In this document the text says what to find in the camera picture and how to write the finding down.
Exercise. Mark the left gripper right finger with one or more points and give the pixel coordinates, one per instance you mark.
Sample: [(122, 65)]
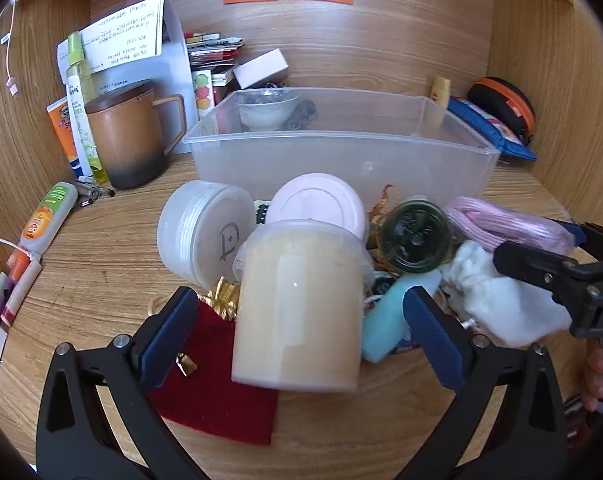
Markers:
[(528, 439)]

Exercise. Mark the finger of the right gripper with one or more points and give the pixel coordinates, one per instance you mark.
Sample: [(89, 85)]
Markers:
[(541, 268)]

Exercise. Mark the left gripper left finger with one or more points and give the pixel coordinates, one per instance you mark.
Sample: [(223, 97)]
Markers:
[(74, 439)]

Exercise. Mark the white drawstring cloth pouch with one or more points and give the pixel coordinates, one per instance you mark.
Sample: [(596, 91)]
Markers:
[(514, 314)]

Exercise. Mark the teal silicone tube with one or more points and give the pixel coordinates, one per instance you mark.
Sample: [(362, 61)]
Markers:
[(384, 330)]

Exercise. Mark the white round lidded jar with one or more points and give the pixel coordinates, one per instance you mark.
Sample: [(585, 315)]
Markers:
[(201, 228)]

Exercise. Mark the cream slime plastic jar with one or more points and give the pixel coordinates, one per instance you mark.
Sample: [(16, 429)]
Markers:
[(301, 305)]

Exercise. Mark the pink round compact case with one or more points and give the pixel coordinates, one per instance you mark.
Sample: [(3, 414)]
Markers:
[(320, 197)]

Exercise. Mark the person's right hand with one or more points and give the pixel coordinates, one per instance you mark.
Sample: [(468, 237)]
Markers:
[(591, 384)]

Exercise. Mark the orange white lip balm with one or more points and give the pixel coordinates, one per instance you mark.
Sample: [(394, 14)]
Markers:
[(21, 289)]

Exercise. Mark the black orange zip case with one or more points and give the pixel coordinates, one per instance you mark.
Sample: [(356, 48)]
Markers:
[(506, 102)]

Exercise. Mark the white orange lotion tube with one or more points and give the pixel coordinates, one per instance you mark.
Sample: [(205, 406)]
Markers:
[(45, 222)]

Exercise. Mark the clear plastic storage bin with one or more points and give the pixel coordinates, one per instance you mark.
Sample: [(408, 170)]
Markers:
[(368, 139)]

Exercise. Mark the yellow small lotion bottle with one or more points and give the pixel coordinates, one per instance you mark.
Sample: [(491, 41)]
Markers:
[(439, 98)]

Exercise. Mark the metal nail clippers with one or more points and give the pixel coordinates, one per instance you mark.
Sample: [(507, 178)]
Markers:
[(89, 191)]

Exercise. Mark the mahjong tile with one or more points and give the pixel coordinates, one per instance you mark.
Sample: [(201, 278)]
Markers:
[(261, 207)]

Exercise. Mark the brown ceramic lidded mug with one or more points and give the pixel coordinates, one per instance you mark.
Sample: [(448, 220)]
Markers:
[(128, 135)]

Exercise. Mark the orange sunscreen tube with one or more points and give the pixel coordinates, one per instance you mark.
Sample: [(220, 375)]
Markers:
[(59, 114)]

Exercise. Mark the white bowl of trinkets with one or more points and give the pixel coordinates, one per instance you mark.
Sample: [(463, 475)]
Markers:
[(266, 109)]

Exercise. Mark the green spray sanitizer bottle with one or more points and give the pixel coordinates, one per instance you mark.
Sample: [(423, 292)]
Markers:
[(80, 91)]

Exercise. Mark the fruit sticker sheet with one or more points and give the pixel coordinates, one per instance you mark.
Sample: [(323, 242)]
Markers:
[(204, 96)]

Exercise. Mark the white cardboard box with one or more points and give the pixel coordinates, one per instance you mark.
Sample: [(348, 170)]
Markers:
[(268, 67)]

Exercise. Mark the white paper stand holder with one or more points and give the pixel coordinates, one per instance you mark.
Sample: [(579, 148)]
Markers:
[(142, 41)]

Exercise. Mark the stack of booklets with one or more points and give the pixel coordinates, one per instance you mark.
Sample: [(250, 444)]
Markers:
[(217, 53)]

